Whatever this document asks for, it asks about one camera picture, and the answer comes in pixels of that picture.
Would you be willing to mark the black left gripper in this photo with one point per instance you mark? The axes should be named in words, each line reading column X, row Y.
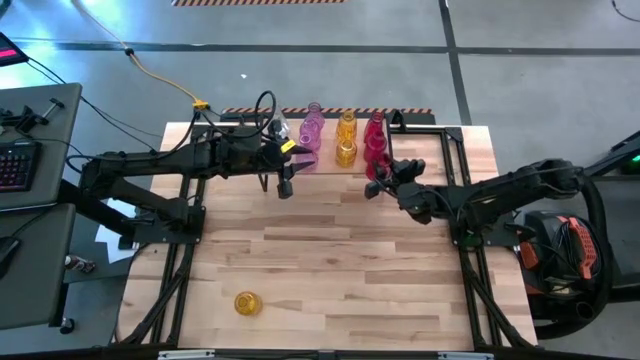
column 247, row 152

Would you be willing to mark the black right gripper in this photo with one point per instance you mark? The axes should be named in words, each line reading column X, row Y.
column 417, row 200

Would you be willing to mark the conical red glass vase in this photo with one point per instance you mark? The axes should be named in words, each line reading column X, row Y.
column 376, row 169

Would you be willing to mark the pink ribbed glass vase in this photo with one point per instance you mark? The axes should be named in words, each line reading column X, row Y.
column 310, row 136

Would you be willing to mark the tall clear glass vase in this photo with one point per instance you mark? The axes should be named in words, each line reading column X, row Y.
column 281, row 127

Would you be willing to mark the yellow ribbed glass vase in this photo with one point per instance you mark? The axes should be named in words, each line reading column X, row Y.
column 345, row 127
column 346, row 154

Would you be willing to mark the small pink glass vase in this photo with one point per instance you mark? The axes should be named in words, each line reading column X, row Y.
column 314, row 112

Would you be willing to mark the slim red glass vase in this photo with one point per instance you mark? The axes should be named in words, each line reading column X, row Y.
column 375, row 120

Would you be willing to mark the wide yellow glass vase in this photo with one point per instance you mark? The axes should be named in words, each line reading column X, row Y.
column 248, row 303

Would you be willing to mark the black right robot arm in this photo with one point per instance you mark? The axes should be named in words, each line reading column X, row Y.
column 500, row 192

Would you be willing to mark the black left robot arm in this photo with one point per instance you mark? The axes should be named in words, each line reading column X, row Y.
column 150, row 162

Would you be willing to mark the black orange shop vacuum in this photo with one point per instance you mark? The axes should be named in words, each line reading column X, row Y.
column 582, row 245

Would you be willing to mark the black stand with green light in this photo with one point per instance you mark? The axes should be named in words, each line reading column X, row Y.
column 620, row 154

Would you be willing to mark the grey desk top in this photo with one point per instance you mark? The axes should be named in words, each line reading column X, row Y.
column 60, row 125
column 35, row 280

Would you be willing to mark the black clamp tool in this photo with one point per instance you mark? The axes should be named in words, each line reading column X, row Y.
column 27, row 119

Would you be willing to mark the black backlit keyboard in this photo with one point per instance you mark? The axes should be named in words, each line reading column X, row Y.
column 17, row 167

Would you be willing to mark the black caster wheel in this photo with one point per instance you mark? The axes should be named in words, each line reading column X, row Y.
column 66, row 326

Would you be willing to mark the black computer mouse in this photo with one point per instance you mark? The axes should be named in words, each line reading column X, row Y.
column 7, row 252

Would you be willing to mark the monitor with pink screen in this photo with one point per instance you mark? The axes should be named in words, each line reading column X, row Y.
column 7, row 50

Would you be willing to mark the wooden shelf black metal frame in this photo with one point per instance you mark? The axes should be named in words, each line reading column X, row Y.
column 327, row 150

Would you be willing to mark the black aluminium table frame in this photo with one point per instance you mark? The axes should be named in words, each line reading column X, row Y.
column 455, row 134

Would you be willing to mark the silver metal bracket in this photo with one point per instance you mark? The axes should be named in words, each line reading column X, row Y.
column 465, row 356
column 186, row 354

